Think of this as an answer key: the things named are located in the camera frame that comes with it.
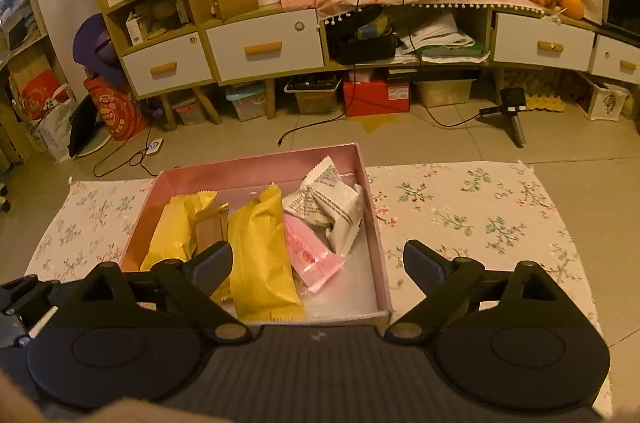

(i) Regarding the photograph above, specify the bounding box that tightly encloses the gold long snack packet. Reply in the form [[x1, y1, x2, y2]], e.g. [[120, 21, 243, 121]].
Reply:
[[194, 202, 232, 256]]

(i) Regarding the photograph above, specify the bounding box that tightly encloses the wooden storage rack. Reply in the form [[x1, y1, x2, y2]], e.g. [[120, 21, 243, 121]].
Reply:
[[0, 0, 66, 168]]

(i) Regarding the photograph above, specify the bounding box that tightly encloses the white printed shopping bag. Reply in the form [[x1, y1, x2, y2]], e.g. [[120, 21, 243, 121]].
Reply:
[[34, 95, 80, 164]]

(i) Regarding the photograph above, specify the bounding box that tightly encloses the black camera on tripod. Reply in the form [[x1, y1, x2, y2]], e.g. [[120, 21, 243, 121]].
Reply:
[[479, 87, 529, 148]]

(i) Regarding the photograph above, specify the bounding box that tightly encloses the purple fabric bundle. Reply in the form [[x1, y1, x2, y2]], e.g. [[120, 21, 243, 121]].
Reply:
[[72, 13, 128, 88]]

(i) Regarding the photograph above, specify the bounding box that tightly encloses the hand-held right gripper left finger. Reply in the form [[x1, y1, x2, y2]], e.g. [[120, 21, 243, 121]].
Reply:
[[55, 241, 249, 345]]

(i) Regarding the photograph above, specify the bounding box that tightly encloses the pink snack packet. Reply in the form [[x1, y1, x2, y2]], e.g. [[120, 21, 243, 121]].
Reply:
[[283, 210, 347, 295]]

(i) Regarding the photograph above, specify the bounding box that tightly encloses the white round plate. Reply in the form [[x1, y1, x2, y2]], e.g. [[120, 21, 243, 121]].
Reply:
[[75, 134, 113, 158]]

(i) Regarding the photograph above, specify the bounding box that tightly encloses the dark-lidded clear storage bin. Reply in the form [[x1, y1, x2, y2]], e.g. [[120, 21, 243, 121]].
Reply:
[[285, 75, 341, 114]]

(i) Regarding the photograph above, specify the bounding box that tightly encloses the pink cardboard box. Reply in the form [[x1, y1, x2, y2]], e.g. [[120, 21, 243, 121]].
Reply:
[[120, 143, 392, 328]]

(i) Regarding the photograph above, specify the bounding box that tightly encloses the wide clear storage bin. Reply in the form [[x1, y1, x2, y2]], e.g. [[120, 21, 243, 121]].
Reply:
[[415, 75, 473, 108]]

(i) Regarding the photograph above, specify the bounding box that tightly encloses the white leaf-print box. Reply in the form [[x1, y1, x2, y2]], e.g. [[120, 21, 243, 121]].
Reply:
[[582, 79, 632, 120]]

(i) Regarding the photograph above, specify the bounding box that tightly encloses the long wooden sideboard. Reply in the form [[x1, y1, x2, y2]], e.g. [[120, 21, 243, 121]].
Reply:
[[202, 0, 640, 124]]

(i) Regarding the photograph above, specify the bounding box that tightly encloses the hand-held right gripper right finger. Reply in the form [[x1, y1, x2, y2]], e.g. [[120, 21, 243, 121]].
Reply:
[[384, 239, 576, 344]]

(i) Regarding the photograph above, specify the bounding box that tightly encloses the floral tablecloth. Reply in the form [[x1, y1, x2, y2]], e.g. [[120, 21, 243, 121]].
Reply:
[[25, 160, 613, 419]]

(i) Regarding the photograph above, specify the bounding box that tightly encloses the yellow egg tray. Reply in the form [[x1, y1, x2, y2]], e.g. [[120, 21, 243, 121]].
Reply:
[[525, 92, 563, 111]]

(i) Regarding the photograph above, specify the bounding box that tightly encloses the small white carton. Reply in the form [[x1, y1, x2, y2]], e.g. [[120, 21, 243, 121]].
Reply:
[[125, 13, 146, 47]]

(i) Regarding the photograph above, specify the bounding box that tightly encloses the blue-lidded clear storage bin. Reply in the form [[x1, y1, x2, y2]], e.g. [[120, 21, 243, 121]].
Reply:
[[225, 83, 268, 122]]

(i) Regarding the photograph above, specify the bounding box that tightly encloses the red paper bag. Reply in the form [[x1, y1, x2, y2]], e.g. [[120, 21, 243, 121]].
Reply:
[[21, 69, 71, 120]]

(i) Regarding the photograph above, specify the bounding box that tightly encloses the black flat board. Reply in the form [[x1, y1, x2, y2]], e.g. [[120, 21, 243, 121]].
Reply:
[[67, 95, 101, 158]]

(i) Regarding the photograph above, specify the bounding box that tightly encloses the red cardboard box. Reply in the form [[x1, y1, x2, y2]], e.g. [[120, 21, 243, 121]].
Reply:
[[342, 78, 412, 116]]

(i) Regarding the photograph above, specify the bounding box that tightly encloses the white drawer yellow handle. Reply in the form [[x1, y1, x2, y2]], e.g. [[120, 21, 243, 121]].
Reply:
[[121, 32, 213, 98], [591, 34, 640, 84], [492, 13, 596, 71], [206, 9, 326, 84]]

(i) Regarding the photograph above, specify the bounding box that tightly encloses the small clear storage bin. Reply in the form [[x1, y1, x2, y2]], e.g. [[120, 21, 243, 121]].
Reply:
[[172, 95, 208, 126]]

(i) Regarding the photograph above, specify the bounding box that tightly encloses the wooden open box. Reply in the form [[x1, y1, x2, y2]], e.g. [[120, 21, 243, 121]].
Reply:
[[211, 0, 259, 22]]

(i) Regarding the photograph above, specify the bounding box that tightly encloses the orange printed bag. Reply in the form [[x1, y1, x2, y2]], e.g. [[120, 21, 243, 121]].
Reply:
[[82, 75, 151, 141]]

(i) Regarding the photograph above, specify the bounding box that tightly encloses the black bag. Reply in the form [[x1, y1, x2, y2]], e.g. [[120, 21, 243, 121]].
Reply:
[[332, 5, 399, 64]]

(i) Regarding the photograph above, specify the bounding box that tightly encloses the medium yellow snack packet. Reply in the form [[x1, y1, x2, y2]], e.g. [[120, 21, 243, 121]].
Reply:
[[139, 192, 218, 275]]

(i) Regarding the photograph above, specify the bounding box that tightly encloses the large yellow snack packet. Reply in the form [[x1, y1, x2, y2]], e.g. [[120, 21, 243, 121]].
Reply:
[[226, 183, 307, 324]]

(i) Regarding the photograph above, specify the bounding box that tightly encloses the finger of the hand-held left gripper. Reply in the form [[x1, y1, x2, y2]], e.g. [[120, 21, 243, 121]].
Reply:
[[0, 275, 68, 318]]

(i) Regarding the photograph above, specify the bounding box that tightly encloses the stack of papers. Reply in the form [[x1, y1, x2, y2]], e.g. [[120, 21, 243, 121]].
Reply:
[[399, 12, 490, 64]]

